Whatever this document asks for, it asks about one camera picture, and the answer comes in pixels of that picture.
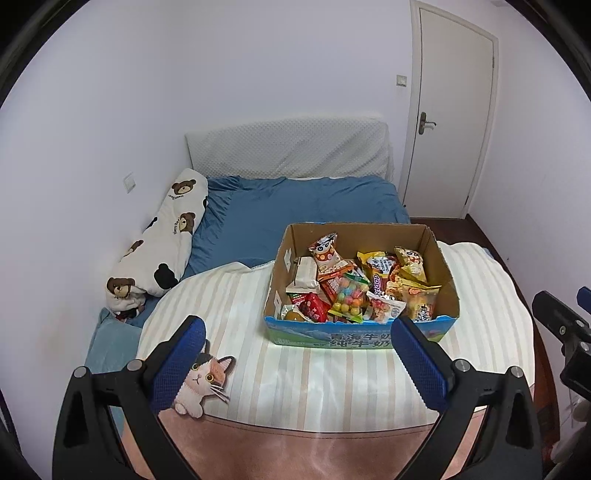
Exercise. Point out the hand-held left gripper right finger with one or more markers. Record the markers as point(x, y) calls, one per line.
point(420, 364)

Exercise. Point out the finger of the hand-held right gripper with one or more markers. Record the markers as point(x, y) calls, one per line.
point(584, 296)
point(556, 318)

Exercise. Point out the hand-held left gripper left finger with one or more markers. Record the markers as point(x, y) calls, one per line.
point(180, 355)

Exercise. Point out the yellow egg biscuit packet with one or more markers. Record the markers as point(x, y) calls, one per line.
point(418, 300)

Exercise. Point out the yellow panda snack packet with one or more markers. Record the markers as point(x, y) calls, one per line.
point(411, 263)

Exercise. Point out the blue and green cardboard box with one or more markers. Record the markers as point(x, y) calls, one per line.
point(314, 334)

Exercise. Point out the light blue cloth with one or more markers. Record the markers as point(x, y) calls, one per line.
point(111, 341)

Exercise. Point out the purple label snack packet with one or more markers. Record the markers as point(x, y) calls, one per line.
point(381, 284)

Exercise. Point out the bag of colourful candy balls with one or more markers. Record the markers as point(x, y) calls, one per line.
point(348, 295)

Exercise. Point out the striped blanket with cat print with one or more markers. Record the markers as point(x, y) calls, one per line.
point(277, 383)

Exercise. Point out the bear print long pillow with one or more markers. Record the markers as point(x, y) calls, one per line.
point(157, 244)

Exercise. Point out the red snack packet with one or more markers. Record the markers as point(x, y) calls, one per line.
point(316, 305)

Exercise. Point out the clear braised egg packet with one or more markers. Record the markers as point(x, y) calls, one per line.
point(294, 315)

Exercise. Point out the orange and white snack packet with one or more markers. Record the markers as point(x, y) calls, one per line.
point(328, 258)

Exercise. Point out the blue bed sheet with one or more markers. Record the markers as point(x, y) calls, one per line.
point(300, 203)

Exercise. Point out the white padded headboard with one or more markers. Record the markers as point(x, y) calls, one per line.
point(286, 147)

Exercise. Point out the white door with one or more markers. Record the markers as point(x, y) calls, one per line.
point(448, 92)

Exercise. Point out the white wall socket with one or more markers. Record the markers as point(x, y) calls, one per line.
point(130, 182)

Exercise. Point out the white light switch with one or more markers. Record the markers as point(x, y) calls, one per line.
point(401, 80)

